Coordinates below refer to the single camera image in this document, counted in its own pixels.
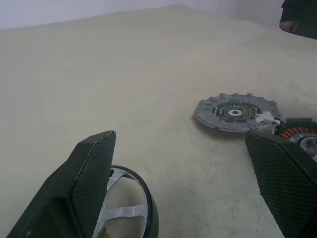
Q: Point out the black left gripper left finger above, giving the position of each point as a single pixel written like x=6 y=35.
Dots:
x=62 y=198

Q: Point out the motor housing with copper windings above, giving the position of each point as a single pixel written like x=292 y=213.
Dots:
x=307 y=143

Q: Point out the black rotor with silver spokes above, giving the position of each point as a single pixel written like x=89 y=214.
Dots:
x=119 y=213

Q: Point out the bystander bare hand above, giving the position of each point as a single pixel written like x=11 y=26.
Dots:
x=287 y=26

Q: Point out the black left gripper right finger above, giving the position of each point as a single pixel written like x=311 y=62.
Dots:
x=284 y=186

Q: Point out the person in dark clothing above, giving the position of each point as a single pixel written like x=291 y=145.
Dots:
x=305 y=17

